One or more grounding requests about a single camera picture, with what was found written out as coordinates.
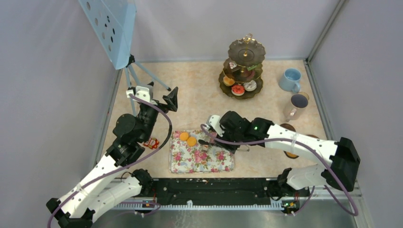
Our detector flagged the metal tongs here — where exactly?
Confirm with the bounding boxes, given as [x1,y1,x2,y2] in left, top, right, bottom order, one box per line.
[198,136,250,154]

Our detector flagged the red donut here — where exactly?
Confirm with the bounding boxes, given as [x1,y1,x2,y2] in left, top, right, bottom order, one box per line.
[231,85,245,96]

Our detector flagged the orange macaron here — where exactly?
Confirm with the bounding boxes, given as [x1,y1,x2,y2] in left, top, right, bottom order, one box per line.
[179,132,190,142]
[186,136,198,147]

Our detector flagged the white striped donut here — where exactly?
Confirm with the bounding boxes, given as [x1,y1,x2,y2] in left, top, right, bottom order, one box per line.
[243,80,257,92]

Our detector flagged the orange bun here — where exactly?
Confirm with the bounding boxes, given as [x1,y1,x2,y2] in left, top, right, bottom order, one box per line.
[223,76,235,87]

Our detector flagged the pink frosted donut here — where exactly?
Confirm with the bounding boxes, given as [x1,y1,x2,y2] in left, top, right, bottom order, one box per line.
[243,70,256,80]

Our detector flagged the chocolate cake slice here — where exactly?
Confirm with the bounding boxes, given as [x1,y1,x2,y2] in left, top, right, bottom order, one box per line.
[228,61,241,75]

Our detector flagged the green matcha cake slice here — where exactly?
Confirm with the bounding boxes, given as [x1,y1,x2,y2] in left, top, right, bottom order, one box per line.
[246,64,261,71]

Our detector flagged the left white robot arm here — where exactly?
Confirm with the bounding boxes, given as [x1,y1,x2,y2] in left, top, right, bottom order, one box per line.
[46,83,179,228]

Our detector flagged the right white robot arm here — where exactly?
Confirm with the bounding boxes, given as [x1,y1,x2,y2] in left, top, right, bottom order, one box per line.
[206,111,361,196]

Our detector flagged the red owl toy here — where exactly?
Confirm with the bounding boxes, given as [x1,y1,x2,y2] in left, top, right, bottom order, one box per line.
[143,137,160,150]

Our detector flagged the three-tier dark cake stand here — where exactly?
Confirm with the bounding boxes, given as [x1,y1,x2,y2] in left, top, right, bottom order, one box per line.
[218,33,266,100]

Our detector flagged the dark brown round coaster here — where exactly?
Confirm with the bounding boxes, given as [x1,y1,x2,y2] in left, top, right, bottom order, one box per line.
[280,123,296,132]

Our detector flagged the floral serving tray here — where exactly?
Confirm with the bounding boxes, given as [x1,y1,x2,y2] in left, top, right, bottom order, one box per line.
[168,130,235,174]

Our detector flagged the pink mug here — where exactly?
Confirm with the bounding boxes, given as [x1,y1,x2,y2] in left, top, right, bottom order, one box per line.
[283,92,309,122]

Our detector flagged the light blue mug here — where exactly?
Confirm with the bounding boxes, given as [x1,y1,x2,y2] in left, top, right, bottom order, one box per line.
[278,68,302,93]

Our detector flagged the blue perforated board stand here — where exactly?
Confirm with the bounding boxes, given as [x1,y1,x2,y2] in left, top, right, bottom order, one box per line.
[78,0,171,114]

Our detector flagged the brown wooden coaster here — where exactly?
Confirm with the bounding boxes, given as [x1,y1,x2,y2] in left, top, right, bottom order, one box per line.
[307,134,319,139]

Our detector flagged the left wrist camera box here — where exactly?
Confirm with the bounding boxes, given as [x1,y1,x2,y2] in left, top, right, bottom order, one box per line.
[125,85,153,102]

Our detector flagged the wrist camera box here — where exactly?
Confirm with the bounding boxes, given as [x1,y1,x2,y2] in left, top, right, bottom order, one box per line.
[125,85,153,102]
[206,115,225,136]

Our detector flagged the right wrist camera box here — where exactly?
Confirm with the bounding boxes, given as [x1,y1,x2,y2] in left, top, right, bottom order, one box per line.
[206,115,225,136]

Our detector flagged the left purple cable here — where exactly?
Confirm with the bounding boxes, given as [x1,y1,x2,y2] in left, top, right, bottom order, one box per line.
[47,94,173,228]

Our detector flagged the purple cable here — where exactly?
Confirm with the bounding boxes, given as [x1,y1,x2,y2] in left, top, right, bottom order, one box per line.
[47,94,173,228]
[200,123,359,217]

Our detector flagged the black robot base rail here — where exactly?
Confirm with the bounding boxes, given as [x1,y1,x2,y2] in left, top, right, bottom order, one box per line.
[146,178,310,206]

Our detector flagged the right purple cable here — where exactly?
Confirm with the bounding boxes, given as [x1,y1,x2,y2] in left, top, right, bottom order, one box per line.
[200,123,359,217]

